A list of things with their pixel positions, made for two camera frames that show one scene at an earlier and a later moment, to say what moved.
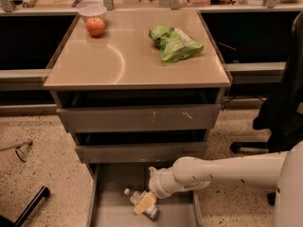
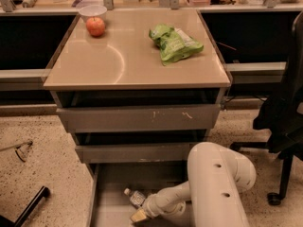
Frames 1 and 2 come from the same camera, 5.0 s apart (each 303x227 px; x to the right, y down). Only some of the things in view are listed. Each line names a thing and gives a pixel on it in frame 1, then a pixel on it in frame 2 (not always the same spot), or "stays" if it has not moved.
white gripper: (156, 184) → (152, 205)
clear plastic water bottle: (135, 197) stays
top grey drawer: (156, 118) stays
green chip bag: (173, 43) stays
